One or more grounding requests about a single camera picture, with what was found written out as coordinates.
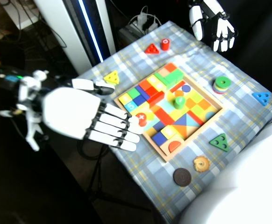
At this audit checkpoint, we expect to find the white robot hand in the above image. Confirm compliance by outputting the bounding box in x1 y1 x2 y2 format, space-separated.
187 0 236 52
42 78 144 152

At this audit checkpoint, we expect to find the red cylinder with plus sign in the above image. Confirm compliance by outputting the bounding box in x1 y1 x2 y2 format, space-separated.
135 112 148 127

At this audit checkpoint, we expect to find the green cylinder with minus sign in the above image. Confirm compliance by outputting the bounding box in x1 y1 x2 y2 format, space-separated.
174 97 186 110

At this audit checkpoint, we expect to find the yellow three-hole triangle block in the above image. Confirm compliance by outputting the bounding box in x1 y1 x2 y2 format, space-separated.
103 70 120 85

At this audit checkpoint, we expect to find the red three-hole triangle block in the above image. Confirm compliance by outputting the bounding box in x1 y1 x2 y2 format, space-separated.
144 43 161 55

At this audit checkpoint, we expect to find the blue three-hole triangle block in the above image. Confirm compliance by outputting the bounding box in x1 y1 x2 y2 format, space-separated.
252 91 272 107

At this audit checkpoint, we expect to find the wooden block tray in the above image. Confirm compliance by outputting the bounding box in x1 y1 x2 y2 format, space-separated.
114 62 223 163

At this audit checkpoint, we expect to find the green three-hole triangle block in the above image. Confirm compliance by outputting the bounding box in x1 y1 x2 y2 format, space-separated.
209 133 229 152

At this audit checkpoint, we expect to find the red cylinder with white letter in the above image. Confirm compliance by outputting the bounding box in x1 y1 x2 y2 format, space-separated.
160 38 171 51

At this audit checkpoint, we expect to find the white power strip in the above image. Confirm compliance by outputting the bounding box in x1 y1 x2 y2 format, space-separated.
129 6 162 32

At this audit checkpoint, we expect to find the blue plaid table cloth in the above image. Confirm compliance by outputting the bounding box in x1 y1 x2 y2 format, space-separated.
76 21 272 224

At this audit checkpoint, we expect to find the white column with blue light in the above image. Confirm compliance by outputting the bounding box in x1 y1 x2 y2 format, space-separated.
33 0 117 75

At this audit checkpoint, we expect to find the blue cube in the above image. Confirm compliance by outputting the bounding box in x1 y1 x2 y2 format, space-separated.
152 132 168 147

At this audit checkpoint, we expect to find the black box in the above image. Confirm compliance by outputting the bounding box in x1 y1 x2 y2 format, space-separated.
117 24 146 45

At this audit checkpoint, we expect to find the yellow cube with white five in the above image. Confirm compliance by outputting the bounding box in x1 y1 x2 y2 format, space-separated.
160 125 178 139

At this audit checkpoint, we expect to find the white shelf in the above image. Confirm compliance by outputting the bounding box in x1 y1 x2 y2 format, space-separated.
1 0 40 31

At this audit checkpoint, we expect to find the dark brown toy cookie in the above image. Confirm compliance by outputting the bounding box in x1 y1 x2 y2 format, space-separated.
172 168 192 187

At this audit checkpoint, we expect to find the tan toy cookie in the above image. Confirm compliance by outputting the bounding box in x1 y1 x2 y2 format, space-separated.
193 155 211 173

